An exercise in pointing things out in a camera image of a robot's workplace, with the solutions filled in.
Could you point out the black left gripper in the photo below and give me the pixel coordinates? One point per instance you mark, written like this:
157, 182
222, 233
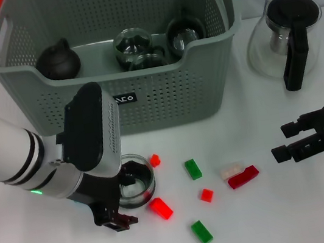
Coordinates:
103, 195

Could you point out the glass teacup black base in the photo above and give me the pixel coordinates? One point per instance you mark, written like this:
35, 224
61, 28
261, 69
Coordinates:
184, 39
132, 44
148, 62
145, 189

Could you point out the dark red toy brick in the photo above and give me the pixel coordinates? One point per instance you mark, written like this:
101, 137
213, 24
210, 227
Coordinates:
242, 179

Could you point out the grey perforated storage bin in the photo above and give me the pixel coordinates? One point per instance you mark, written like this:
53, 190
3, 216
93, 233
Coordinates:
176, 94

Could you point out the bright red long brick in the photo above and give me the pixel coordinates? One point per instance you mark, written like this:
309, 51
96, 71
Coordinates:
162, 208

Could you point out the small red cube brick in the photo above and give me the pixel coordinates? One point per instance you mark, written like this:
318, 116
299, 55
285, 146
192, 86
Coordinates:
155, 160

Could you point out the translucent white toy brick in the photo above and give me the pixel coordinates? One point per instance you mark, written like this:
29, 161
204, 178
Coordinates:
231, 171

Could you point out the green toy brick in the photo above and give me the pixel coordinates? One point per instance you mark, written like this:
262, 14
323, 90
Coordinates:
193, 169
202, 233

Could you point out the glass teapot black lid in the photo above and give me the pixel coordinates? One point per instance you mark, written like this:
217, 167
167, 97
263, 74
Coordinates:
294, 60

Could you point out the small red square brick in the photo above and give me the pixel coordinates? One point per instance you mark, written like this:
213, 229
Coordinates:
207, 195

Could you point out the black clay teapot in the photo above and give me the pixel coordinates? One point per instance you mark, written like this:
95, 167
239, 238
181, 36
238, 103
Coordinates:
58, 64

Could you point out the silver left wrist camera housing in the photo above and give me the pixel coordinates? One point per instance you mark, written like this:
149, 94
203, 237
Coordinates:
89, 130

